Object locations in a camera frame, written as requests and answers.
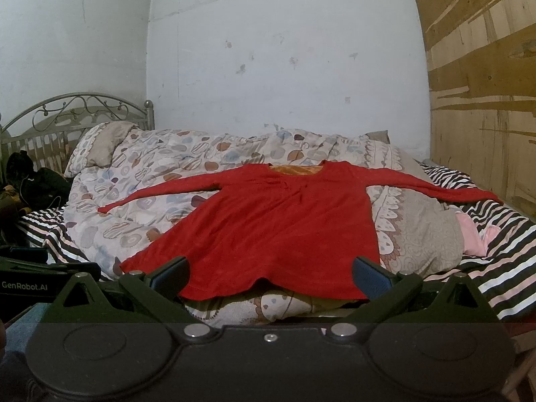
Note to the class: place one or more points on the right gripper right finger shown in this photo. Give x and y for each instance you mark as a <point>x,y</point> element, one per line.
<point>387,293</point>

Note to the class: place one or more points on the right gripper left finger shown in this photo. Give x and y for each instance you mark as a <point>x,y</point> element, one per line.
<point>157,292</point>

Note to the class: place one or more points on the red long-sleeve dress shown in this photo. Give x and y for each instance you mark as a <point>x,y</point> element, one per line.
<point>299,232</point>

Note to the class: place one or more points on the patterned white duvet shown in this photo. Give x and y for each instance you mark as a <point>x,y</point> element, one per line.
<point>416,233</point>

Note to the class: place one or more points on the pink cloth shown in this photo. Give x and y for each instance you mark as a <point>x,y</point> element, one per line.
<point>476,243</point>

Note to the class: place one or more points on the black white striped bedsheet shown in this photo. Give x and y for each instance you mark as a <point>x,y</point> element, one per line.
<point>506,277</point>

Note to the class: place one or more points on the beige patterned pillow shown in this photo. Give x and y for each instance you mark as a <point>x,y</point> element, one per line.
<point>97,146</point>

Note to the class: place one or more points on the metal bed headboard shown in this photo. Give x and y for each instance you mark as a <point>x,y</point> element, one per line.
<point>49,130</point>

